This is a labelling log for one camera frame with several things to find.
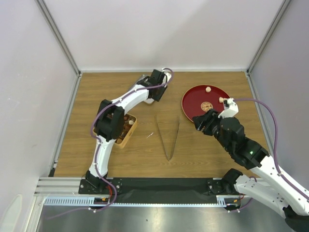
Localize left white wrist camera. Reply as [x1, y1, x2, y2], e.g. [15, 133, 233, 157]
[162, 68, 174, 85]

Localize white heart chocolate top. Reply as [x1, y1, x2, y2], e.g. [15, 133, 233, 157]
[205, 87, 211, 93]

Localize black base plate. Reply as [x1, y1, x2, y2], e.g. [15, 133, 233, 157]
[79, 177, 252, 204]

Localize silver tin lid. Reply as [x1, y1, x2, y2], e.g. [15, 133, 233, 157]
[131, 74, 155, 105]

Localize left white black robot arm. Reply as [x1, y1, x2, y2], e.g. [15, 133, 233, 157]
[84, 68, 174, 193]

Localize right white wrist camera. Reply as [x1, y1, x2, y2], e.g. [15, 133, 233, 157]
[218, 98, 239, 119]

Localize aluminium frame rail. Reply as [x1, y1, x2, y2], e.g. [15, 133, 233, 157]
[33, 176, 300, 208]

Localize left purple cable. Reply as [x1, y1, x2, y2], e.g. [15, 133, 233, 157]
[90, 68, 174, 184]

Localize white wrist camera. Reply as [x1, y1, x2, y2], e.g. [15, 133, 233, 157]
[162, 68, 174, 85]
[218, 98, 239, 119]

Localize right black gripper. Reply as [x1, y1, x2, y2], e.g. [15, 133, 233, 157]
[191, 108, 232, 152]

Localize brown metal tongs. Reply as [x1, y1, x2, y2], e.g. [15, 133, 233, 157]
[155, 114, 180, 162]

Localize round red plate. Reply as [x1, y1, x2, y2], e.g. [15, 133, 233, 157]
[181, 85, 230, 122]

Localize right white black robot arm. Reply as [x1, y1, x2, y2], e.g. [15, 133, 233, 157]
[193, 110, 309, 232]

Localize gold chocolate box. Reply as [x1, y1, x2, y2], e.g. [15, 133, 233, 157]
[92, 113, 137, 149]

